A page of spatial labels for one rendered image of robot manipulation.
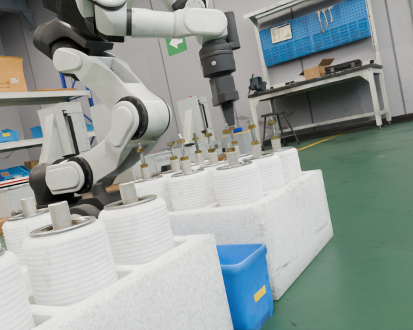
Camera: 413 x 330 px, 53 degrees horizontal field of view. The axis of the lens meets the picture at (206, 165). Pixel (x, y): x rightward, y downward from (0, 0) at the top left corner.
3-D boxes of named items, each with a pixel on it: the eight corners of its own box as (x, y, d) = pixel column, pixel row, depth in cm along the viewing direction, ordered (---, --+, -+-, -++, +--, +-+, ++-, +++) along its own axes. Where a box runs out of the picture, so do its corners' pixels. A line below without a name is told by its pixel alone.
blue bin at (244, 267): (117, 325, 80) (103, 266, 80) (153, 300, 89) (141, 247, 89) (254, 341, 64) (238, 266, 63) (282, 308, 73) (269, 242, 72)
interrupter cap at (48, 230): (16, 241, 48) (14, 236, 48) (68, 222, 54) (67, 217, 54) (58, 238, 44) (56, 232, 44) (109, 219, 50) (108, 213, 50)
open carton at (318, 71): (312, 82, 572) (309, 66, 570) (338, 75, 542) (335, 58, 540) (300, 84, 552) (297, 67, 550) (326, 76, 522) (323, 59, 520)
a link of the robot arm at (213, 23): (227, 35, 104) (174, 31, 101) (219, 44, 113) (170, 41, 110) (228, 9, 104) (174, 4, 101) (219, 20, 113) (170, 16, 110)
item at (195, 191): (179, 262, 89) (161, 180, 88) (188, 249, 98) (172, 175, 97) (223, 256, 87) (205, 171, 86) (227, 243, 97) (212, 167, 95)
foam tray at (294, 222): (124, 294, 97) (107, 220, 96) (210, 241, 130) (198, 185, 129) (278, 301, 76) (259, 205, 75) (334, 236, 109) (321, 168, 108)
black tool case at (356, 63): (330, 76, 542) (328, 69, 541) (363, 68, 524) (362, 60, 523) (325, 75, 512) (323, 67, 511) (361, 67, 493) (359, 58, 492)
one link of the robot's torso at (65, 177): (48, 198, 159) (40, 165, 158) (88, 187, 176) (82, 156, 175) (83, 193, 148) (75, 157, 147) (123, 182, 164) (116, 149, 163)
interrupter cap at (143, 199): (93, 214, 58) (92, 209, 58) (130, 201, 64) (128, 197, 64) (133, 210, 54) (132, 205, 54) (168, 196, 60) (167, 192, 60)
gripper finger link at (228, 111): (225, 127, 110) (220, 103, 110) (236, 124, 110) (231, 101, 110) (226, 126, 108) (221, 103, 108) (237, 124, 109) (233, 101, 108)
